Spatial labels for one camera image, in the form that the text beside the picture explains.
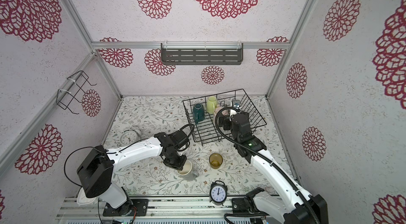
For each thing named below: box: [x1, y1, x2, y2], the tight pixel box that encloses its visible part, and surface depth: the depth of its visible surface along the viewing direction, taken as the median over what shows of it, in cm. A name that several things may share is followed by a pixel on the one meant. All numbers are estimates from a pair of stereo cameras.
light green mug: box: [206, 95, 218, 115], surface depth 105 cm
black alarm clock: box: [209, 180, 228, 207], surface depth 78 cm
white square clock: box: [76, 188, 99, 205], surface depth 75 cm
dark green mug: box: [192, 103, 206, 125], surface depth 100 cm
